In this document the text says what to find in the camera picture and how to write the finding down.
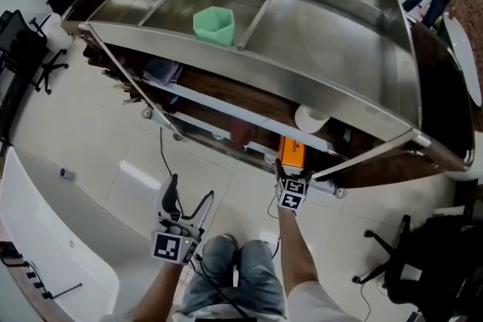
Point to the person's white shirt sleeve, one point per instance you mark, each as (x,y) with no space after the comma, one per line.
(317,303)

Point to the black desk bracket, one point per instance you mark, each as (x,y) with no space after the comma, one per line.
(64,290)

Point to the person's leg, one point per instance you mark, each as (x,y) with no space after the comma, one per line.
(211,275)
(260,275)

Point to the purple bag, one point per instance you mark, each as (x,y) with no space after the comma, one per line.
(162,71)

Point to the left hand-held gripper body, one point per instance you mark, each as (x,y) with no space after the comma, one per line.
(166,247)

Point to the white round table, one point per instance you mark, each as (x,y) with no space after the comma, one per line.
(466,56)

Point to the small grey cylinder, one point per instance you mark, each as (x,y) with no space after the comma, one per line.
(67,174)

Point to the person's right forearm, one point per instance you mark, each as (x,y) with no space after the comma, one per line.
(296,252)

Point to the orange box item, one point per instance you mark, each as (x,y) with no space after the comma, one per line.
(292,152)

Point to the dark red bag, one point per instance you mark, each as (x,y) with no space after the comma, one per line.
(241,130)

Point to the shelf caster wheel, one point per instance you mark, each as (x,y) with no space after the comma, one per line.
(146,113)
(340,193)

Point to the white paper roll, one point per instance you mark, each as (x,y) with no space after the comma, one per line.
(309,120)

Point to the metal shelf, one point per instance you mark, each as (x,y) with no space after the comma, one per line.
(320,49)

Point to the person's left hand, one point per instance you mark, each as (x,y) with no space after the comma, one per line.
(174,228)

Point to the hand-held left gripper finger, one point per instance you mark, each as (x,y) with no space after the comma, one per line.
(202,207)
(173,196)

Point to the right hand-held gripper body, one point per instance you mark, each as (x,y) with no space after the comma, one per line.
(291,200)

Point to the person's right leg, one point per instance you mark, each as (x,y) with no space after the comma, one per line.
(260,275)

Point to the person's left forearm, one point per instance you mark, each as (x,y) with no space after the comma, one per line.
(162,290)

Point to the person's left leg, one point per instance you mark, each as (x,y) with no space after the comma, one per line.
(211,275)

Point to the white plastic bin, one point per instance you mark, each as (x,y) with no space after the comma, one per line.
(58,32)

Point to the white curved desk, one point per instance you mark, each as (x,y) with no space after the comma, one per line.
(49,237)

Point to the green hexagonal container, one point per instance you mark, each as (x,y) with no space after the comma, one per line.
(213,26)

